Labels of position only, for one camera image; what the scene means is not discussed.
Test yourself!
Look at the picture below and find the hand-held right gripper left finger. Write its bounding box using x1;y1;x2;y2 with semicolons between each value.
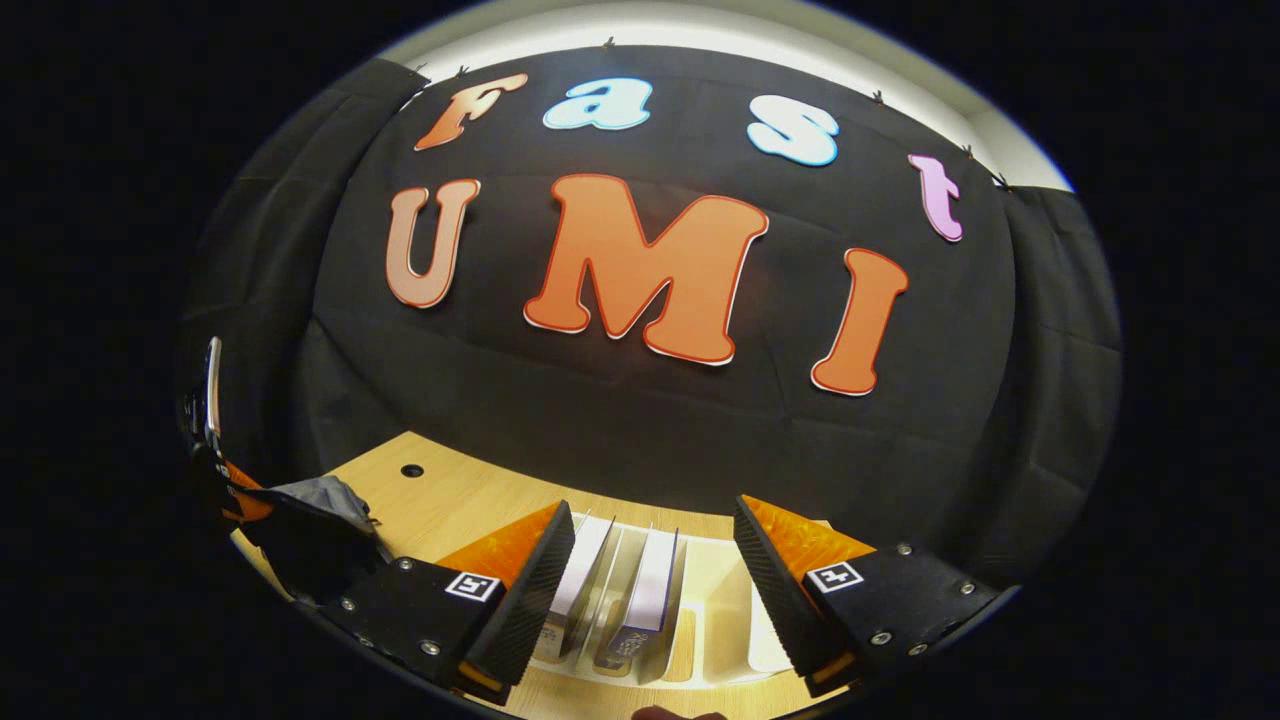
322;500;578;706

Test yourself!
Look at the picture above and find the dark cover book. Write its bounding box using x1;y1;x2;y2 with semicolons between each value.
535;513;616;661

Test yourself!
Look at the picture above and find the white bookshelf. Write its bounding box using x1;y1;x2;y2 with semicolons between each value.
530;510;801;686

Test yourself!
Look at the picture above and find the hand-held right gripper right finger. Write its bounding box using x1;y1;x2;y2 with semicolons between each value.
733;495;1021;699

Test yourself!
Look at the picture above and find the blue spine book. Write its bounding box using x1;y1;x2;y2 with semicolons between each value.
595;527;681;669

